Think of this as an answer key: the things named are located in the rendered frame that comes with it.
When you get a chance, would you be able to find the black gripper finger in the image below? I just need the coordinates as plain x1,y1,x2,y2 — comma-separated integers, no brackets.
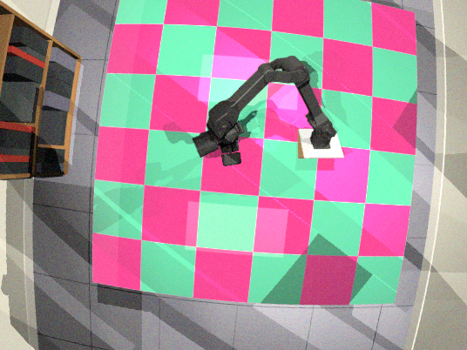
220,143,240,153

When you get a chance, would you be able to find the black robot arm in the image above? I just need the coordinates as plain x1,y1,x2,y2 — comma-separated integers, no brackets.
192,56,337,157

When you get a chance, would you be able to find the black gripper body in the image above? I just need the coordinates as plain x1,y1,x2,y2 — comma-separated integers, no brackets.
220,137,241,166

